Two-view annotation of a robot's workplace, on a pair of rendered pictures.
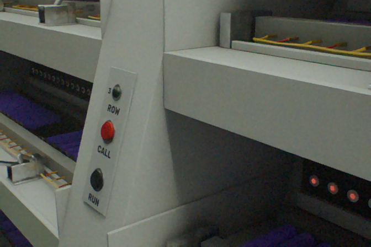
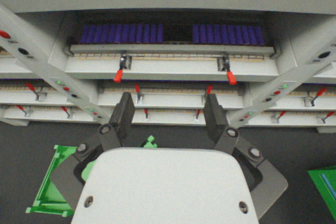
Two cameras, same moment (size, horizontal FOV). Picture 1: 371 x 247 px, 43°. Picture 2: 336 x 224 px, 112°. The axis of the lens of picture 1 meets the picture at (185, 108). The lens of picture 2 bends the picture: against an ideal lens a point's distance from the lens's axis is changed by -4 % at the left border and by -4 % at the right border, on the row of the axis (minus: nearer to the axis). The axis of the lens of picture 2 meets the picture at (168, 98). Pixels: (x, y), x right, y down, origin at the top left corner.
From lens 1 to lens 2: 69 cm
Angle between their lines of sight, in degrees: 64
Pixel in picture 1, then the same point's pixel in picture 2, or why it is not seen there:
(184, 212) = not seen: hidden behind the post
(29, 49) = (241, 1)
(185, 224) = not seen: hidden behind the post
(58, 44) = not seen: outside the picture
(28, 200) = (245, 72)
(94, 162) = (324, 50)
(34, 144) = (207, 49)
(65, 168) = (245, 51)
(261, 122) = not seen: outside the picture
